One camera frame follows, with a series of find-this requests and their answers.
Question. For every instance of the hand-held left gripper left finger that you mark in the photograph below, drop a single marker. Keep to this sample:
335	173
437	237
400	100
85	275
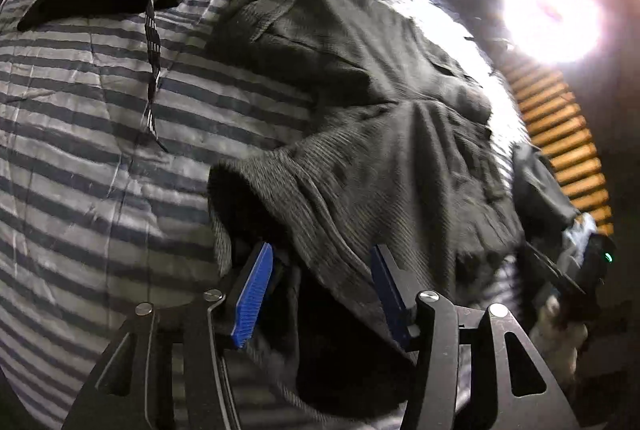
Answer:
254	292

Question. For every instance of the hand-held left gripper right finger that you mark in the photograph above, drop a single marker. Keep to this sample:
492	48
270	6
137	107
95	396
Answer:
389	297

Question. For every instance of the person's right hand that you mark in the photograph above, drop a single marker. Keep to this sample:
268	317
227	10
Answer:
557	335

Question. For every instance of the wooden slatted panel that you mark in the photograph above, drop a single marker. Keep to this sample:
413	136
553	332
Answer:
560	130

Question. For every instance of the striped grey bed sheet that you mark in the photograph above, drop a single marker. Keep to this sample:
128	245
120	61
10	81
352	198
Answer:
100	150

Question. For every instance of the bright round lamp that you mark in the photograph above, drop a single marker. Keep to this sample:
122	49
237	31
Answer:
550	15

